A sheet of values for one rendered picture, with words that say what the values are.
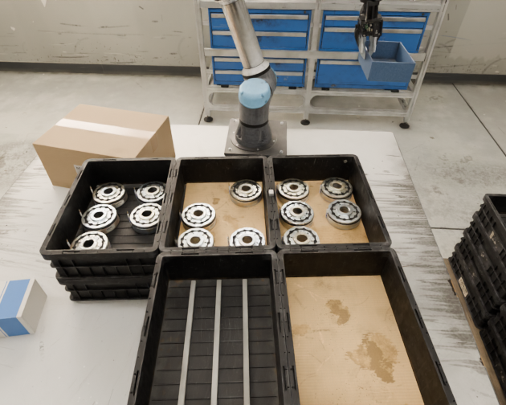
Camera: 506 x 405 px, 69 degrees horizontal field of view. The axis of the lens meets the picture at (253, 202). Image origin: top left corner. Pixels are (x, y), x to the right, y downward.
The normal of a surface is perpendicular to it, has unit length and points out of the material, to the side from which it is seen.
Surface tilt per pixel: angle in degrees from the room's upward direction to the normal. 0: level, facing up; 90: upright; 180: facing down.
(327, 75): 90
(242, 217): 0
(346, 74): 90
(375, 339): 0
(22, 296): 0
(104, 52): 90
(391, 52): 90
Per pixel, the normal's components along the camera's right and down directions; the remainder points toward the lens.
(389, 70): -0.03, 0.69
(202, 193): 0.00, -0.73
